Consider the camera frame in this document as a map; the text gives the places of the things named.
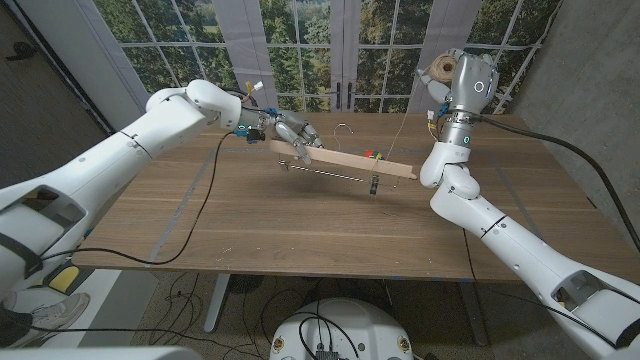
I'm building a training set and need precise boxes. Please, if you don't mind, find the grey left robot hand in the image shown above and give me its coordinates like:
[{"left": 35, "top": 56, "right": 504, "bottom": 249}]
[{"left": 234, "top": 107, "right": 326, "bottom": 167}]

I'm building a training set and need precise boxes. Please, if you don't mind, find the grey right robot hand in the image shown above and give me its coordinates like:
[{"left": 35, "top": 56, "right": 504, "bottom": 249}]
[{"left": 418, "top": 48, "right": 502, "bottom": 148}]

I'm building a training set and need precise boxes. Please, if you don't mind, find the brown twine spool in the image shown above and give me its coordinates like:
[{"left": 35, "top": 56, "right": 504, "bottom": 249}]
[{"left": 369, "top": 53, "right": 459, "bottom": 176}]

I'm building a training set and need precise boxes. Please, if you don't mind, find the wooden clip hanger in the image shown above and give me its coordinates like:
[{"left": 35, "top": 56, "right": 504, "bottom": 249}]
[{"left": 269, "top": 122, "right": 419, "bottom": 196}]

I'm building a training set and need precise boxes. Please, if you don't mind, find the printed window forest backdrop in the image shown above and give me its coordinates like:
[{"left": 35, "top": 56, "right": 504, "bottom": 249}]
[{"left": 92, "top": 0, "right": 564, "bottom": 132}]

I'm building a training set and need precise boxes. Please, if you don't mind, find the white table leg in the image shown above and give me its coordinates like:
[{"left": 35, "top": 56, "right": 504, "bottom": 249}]
[{"left": 203, "top": 272, "right": 232, "bottom": 334}]

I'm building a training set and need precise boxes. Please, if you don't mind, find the white robot torso base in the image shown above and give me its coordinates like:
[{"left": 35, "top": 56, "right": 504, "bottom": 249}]
[{"left": 268, "top": 297, "right": 415, "bottom": 360}]

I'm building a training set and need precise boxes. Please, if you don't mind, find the grey table leg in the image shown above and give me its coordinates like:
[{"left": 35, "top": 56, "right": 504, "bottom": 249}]
[{"left": 459, "top": 282, "right": 490, "bottom": 347}]

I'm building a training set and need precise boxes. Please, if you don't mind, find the yellow and black object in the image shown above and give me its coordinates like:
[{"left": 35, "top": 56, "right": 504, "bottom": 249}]
[{"left": 47, "top": 264, "right": 81, "bottom": 294}]

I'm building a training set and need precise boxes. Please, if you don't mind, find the grey sneaker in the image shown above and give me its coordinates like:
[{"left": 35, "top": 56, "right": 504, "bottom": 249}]
[{"left": 2, "top": 292, "right": 91, "bottom": 349}]

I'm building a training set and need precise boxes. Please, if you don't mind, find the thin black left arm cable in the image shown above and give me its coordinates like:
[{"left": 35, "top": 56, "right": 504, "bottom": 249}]
[{"left": 39, "top": 130, "right": 236, "bottom": 266}]

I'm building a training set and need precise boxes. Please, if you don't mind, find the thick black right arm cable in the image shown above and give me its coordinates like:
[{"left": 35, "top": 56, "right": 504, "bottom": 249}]
[{"left": 474, "top": 113, "right": 640, "bottom": 251}]

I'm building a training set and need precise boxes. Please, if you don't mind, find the black wall hook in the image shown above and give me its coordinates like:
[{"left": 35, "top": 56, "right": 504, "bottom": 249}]
[{"left": 5, "top": 41, "right": 37, "bottom": 62}]

